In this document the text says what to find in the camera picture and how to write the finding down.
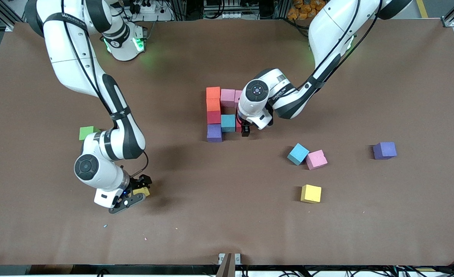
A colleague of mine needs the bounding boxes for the blue foam cube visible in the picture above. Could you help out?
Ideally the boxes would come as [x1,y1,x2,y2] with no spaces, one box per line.
[287,143,310,166]
[221,114,236,133]

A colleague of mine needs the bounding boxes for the purple foam cube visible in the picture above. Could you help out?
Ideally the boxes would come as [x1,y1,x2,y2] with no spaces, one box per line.
[373,142,397,160]
[207,124,223,143]

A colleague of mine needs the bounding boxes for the dusty pink foam cube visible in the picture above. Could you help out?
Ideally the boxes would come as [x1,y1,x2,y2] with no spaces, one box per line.
[220,89,236,108]

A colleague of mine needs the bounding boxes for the green foam cube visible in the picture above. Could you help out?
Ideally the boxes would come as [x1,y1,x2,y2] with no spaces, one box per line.
[79,126,101,141]

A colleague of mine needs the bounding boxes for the brown table cover sheet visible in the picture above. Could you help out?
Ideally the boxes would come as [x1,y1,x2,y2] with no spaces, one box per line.
[0,19,454,267]

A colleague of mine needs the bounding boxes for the white power strip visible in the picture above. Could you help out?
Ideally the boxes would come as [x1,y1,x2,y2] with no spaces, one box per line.
[204,10,250,20]
[129,0,173,22]

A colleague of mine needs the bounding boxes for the pile of orange objects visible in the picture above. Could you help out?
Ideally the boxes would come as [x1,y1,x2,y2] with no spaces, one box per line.
[287,0,327,20]

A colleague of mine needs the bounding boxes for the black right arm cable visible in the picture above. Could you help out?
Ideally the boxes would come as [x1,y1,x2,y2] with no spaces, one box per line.
[129,151,150,179]

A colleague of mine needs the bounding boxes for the metal table edge bracket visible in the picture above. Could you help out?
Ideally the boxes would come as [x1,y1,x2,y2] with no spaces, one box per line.
[218,253,241,266]

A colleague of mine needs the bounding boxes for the brown camera stand pole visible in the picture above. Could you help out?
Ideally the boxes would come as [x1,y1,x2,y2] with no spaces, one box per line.
[216,253,236,277]

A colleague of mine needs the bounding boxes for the black cable bundle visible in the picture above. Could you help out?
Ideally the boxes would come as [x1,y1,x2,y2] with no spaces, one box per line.
[277,265,454,277]

